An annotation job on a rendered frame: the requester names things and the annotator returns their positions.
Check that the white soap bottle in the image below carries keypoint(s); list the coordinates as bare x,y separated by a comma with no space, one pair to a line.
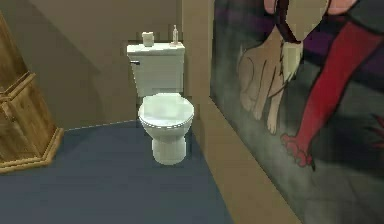
175,35

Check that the white toilet paper roll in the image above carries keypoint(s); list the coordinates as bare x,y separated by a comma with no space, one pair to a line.
148,38

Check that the brown wooden cabinet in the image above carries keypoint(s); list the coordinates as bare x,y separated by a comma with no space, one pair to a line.
20,113

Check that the large dark wall painting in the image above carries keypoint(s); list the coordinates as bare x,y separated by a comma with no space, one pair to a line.
300,110

